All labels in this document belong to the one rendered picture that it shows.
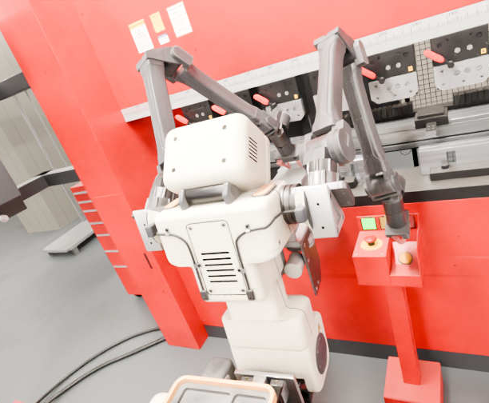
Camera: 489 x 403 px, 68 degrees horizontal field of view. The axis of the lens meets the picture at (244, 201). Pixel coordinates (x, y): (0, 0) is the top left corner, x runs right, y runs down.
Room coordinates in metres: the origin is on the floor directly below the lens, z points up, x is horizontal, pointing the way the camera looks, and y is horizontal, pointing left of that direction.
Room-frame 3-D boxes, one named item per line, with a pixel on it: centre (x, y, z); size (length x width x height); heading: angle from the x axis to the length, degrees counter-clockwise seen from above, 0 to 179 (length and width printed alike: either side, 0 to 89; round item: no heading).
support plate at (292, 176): (1.33, -0.23, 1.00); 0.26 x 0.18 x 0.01; 147
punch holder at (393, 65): (1.25, -0.62, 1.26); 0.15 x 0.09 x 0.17; 57
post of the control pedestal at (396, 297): (1.02, -0.40, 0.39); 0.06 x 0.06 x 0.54; 57
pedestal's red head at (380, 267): (1.02, -0.40, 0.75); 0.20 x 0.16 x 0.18; 57
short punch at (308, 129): (1.46, -0.31, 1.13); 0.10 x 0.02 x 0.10; 57
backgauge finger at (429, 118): (1.34, -0.79, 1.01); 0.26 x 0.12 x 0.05; 147
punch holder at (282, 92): (1.47, -0.29, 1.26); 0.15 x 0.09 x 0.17; 57
